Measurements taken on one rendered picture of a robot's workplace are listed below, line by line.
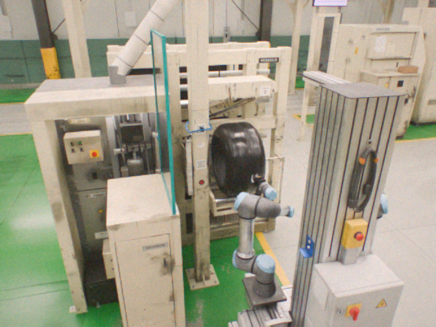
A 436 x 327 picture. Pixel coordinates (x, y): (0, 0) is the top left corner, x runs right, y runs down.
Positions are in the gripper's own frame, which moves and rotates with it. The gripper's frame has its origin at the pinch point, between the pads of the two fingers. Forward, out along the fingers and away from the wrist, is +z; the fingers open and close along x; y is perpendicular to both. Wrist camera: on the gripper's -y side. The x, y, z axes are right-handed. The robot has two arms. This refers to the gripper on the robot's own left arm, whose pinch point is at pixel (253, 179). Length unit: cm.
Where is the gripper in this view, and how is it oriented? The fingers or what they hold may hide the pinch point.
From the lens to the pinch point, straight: 257.3
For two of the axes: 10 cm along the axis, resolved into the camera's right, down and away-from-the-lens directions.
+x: -9.6, 1.2, -2.4
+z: -2.7, -3.1, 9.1
